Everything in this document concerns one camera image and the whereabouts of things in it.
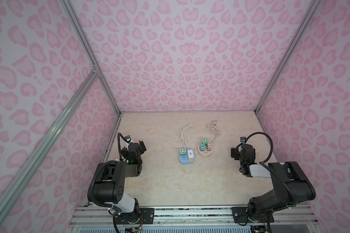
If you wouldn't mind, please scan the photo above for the pink plug adapter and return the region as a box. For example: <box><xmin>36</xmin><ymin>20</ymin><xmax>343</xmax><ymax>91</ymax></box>
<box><xmin>207</xmin><ymin>142</ymin><xmax>213</xmax><ymax>151</ymax></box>

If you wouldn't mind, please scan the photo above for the teal plug adapter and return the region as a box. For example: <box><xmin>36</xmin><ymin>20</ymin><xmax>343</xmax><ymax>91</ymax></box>
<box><xmin>200</xmin><ymin>142</ymin><xmax>206</xmax><ymax>151</ymax></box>

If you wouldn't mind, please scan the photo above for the light green plug adapter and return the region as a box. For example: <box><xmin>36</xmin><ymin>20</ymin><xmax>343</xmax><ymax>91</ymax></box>
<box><xmin>179</xmin><ymin>148</ymin><xmax>187</xmax><ymax>156</ymax></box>

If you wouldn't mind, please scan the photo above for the white plug adapter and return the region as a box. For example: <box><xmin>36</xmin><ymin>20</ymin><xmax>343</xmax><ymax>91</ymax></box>
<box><xmin>187</xmin><ymin>149</ymin><xmax>194</xmax><ymax>161</ymax></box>

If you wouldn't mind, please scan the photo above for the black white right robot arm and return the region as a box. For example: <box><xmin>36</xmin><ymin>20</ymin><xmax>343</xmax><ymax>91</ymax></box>
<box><xmin>231</xmin><ymin>133</ymin><xmax>316</xmax><ymax>233</ymax></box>

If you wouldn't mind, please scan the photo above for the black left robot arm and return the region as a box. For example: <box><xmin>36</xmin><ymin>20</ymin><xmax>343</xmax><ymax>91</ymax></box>
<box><xmin>87</xmin><ymin>133</ymin><xmax>146</xmax><ymax>233</ymax></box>

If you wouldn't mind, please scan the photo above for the pink round power strip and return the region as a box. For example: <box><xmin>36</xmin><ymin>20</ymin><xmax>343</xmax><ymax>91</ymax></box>
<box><xmin>197</xmin><ymin>144</ymin><xmax>214</xmax><ymax>158</ymax></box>

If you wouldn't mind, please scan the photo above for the blue square power strip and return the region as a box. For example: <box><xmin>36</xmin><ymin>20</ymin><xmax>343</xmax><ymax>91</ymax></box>
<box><xmin>178</xmin><ymin>154</ymin><xmax>194</xmax><ymax>165</ymax></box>

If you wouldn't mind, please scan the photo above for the white power strip cable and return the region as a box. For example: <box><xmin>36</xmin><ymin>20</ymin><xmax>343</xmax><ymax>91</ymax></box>
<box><xmin>179</xmin><ymin>122</ymin><xmax>194</xmax><ymax>149</ymax></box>

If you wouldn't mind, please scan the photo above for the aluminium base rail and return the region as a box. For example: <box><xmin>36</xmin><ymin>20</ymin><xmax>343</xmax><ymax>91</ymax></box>
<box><xmin>68</xmin><ymin>204</ymin><xmax>322</xmax><ymax>233</ymax></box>

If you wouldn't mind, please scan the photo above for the left aluminium frame beam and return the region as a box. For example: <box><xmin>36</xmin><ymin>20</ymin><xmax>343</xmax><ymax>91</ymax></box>
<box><xmin>0</xmin><ymin>69</ymin><xmax>100</xmax><ymax>233</ymax></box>

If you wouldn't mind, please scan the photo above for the left aluminium corner post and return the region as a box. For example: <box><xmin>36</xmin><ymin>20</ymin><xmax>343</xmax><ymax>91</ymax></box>
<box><xmin>59</xmin><ymin>0</ymin><xmax>121</xmax><ymax>116</ymax></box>

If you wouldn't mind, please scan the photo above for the aluminium corner post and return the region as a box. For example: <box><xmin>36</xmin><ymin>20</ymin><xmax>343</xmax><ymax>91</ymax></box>
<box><xmin>254</xmin><ymin>0</ymin><xmax>323</xmax><ymax>115</ymax></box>
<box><xmin>59</xmin><ymin>0</ymin><xmax>121</xmax><ymax>116</ymax></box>

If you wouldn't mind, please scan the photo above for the right aluminium corner post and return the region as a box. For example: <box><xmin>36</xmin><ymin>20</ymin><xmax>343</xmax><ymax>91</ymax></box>
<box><xmin>254</xmin><ymin>0</ymin><xmax>323</xmax><ymax>115</ymax></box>

